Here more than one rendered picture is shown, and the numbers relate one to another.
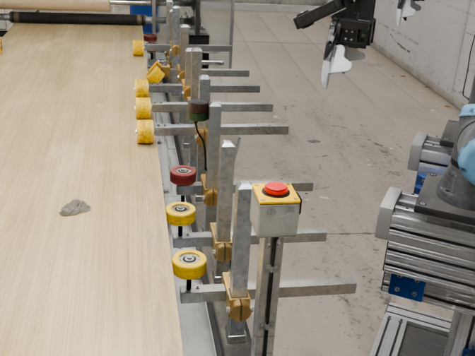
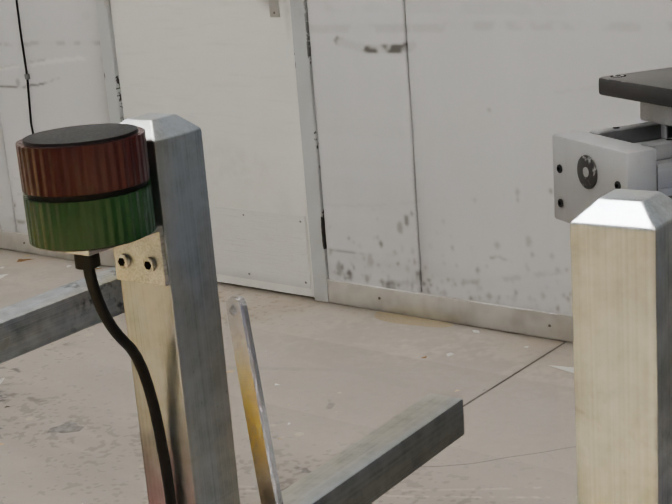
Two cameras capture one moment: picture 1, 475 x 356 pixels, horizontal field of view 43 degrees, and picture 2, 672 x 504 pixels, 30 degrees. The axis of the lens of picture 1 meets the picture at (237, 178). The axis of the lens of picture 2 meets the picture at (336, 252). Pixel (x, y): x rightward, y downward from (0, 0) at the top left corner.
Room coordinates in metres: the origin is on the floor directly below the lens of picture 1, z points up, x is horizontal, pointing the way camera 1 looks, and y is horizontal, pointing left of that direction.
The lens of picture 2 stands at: (1.16, 0.44, 1.23)
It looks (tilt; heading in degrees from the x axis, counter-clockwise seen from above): 15 degrees down; 317
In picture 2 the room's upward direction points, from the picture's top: 4 degrees counter-clockwise
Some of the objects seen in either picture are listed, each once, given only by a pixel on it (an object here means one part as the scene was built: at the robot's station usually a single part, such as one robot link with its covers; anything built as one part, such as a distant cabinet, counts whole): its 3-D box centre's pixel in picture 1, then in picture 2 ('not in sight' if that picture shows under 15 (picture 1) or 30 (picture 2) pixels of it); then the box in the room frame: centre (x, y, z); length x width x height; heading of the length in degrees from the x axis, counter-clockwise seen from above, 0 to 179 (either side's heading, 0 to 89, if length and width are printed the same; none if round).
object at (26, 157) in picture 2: (198, 106); (83, 159); (1.66, 0.12, 1.13); 0.06 x 0.06 x 0.02
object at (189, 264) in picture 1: (189, 277); not in sight; (1.20, 0.10, 0.85); 0.08 x 0.08 x 0.11
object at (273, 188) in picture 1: (276, 190); not in sight; (0.93, -0.07, 1.22); 0.04 x 0.04 x 0.02
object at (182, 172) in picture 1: (182, 185); not in sight; (1.70, 0.17, 0.85); 0.08 x 0.08 x 0.11
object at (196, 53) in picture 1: (195, 111); not in sight; (2.16, 0.17, 0.94); 0.04 x 0.04 x 0.48; 11
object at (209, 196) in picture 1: (209, 190); not in sight; (1.69, 0.08, 0.85); 0.14 x 0.06 x 0.05; 11
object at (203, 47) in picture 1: (185, 46); not in sight; (3.19, 0.31, 0.95); 0.50 x 0.04 x 0.04; 101
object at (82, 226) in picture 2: (198, 114); (90, 211); (1.66, 0.12, 1.10); 0.06 x 0.06 x 0.02
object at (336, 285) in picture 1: (269, 290); not in sight; (1.24, -0.09, 0.80); 0.44 x 0.03 x 0.04; 101
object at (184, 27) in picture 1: (184, 78); not in sight; (2.65, 0.27, 0.93); 0.04 x 0.04 x 0.48; 11
